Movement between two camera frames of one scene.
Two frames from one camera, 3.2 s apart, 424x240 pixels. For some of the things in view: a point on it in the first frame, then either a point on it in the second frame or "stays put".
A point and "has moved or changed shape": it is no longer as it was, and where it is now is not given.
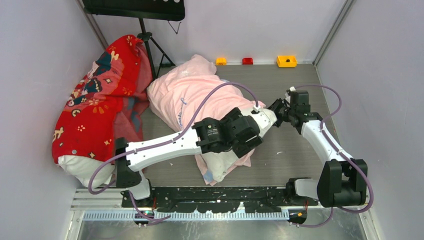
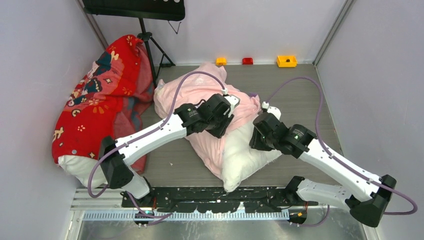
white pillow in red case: [82, 167] stays put
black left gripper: [242, 148] to [218, 132]
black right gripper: [279, 102] to [255, 143]
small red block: [247, 61] stays put
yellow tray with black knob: [286, 61] stays put
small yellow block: [221, 61] stays put
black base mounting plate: [212, 199] stays put
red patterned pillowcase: [109, 100] stays put
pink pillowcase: [173, 95] has moved or changed shape
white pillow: [215, 164] to [241, 161]
